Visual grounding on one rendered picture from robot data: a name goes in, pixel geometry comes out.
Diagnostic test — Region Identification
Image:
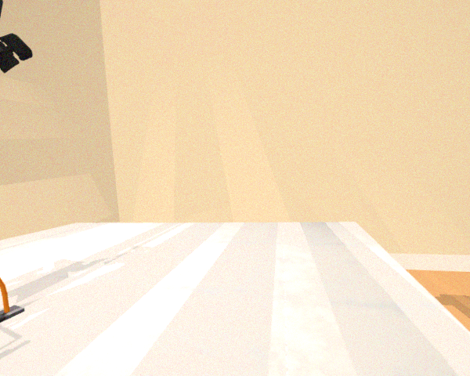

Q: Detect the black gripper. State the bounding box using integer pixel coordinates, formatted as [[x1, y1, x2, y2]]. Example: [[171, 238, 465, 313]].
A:
[[0, 33, 32, 73]]

